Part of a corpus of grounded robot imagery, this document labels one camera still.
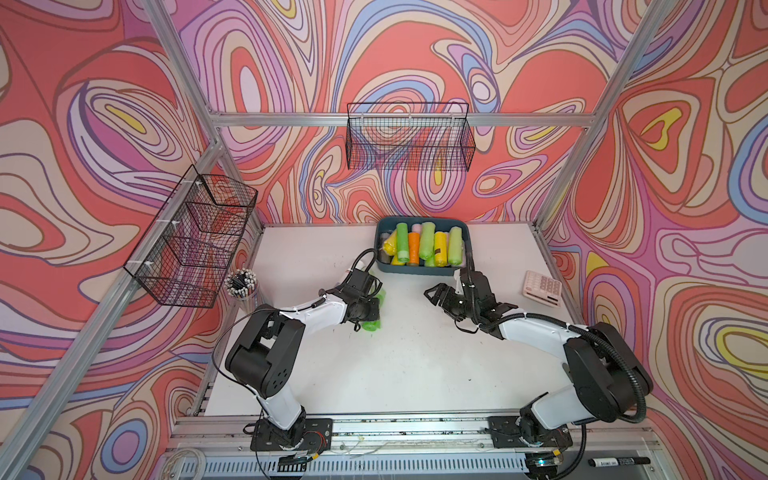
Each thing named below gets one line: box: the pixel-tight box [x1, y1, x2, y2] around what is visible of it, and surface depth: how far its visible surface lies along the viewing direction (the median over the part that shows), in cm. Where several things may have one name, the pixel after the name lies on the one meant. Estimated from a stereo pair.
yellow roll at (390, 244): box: [383, 229, 397, 256], surface depth 107 cm
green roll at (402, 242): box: [396, 222, 410, 263], surface depth 106 cm
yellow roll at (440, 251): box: [434, 231, 448, 268], surface depth 103 cm
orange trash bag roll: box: [408, 232, 421, 266], surface depth 106 cm
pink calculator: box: [522, 270, 562, 308], surface depth 101 cm
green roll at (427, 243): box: [419, 222, 436, 267], surface depth 107 cm
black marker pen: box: [588, 457, 651, 467], surface depth 70 cm
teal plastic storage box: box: [373, 216, 472, 277], surface depth 106 cm
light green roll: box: [448, 226, 463, 266], surface depth 109 cm
